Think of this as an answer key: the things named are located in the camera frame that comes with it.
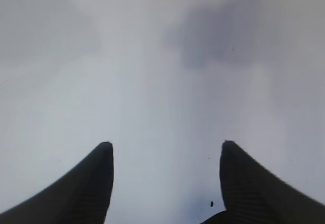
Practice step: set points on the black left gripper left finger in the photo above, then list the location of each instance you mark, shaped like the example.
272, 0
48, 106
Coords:
82, 195

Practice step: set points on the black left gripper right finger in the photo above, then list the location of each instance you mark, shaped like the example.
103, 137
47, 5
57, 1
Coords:
252, 194

